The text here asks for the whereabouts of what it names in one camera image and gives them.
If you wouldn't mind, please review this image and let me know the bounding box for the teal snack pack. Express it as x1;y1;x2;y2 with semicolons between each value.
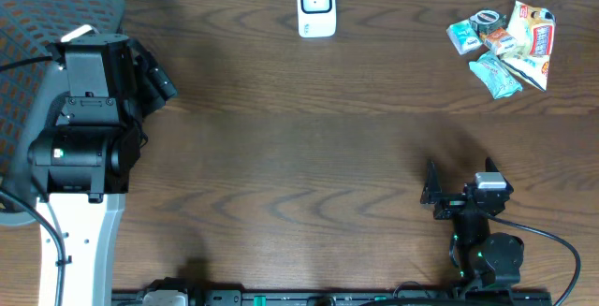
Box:
469;51;523;99

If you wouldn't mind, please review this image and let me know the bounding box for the small orange snack box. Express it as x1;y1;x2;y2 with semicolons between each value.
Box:
482;28;518;56

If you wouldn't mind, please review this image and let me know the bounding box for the small teal snack box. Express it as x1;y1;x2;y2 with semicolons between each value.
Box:
446;20;483;55

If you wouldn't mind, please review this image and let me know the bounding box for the yellow snack chip bag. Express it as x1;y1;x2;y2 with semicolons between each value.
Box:
500;1;556;92

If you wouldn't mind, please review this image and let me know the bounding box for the dark green balm box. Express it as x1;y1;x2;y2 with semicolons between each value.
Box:
469;9;506;35

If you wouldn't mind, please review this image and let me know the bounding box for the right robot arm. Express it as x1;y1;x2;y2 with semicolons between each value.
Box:
420;158;524;299

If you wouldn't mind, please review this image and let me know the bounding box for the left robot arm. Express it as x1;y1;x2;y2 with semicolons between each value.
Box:
25;24;178;305

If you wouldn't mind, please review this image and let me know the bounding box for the white barcode scanner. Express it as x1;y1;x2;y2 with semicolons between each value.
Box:
297;0;337;38

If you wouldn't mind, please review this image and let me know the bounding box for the dark grey plastic basket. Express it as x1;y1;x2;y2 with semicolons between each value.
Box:
1;0;125;206

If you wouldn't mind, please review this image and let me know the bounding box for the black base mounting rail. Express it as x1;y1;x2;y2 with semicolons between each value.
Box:
111;288;553;306

